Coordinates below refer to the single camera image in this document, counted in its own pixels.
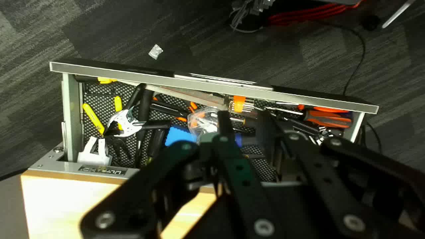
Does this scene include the blue plastic block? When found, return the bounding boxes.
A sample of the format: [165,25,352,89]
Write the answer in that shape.
[164,126,198,147]

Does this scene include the white plastic bracket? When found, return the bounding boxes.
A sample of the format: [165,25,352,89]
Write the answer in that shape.
[77,136,112,165]

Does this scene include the thin black floor cable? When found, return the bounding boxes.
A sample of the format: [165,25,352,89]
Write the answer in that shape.
[330,19,369,97]

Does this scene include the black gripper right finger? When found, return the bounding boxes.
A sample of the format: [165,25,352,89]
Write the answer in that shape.
[270,118,425,239]

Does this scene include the clear handle screwdriver orange band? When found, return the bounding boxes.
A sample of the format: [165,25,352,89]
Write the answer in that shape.
[148,84,267,117]

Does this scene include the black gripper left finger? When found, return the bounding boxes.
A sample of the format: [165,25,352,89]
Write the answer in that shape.
[79,110,276,239]

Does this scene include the white rod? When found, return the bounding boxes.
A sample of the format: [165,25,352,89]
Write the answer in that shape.
[381,0,417,31]

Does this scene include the white paper scrap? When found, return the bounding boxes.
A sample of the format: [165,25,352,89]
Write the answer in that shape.
[148,44,165,60]

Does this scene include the grey metal tool drawer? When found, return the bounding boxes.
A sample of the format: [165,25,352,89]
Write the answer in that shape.
[48,60,380,187]

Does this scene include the grey cable bundle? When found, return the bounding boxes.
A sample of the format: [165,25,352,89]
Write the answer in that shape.
[229,0,276,35]

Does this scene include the orange handled pliers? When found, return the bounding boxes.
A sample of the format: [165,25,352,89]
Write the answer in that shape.
[304,105,353,130]

